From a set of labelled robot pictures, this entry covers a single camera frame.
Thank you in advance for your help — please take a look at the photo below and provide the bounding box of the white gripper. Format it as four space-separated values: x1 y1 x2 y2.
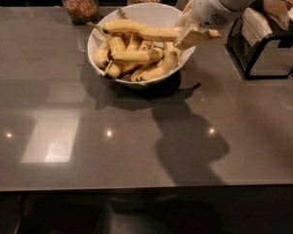
174 0 241 50

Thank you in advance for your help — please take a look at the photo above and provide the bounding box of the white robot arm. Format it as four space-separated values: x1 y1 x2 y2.
174 0 255 50

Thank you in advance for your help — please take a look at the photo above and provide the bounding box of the white ceramic bowl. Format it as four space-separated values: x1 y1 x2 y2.
87 3 194 89

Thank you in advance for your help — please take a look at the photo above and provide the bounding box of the lower right banana in bowl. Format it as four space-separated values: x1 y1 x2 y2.
139 42 181 81

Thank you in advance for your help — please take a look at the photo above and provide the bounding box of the banana in bowl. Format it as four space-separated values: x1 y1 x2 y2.
139 42 181 81
110 48 164 63

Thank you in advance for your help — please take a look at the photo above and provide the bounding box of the middle banana in bowl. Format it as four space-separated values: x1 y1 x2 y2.
110 48 164 63

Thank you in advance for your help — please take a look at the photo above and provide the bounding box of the left banana with green stem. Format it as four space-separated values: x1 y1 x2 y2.
88 22 126 55

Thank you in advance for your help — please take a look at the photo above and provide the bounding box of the far left small banana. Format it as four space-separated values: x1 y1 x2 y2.
94 41 110 68

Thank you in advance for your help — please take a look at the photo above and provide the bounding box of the brown paper bag in basket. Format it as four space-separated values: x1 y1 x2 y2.
263 0 289 30

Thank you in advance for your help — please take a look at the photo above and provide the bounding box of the glass jar with brown cereal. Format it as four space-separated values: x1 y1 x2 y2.
62 0 100 24

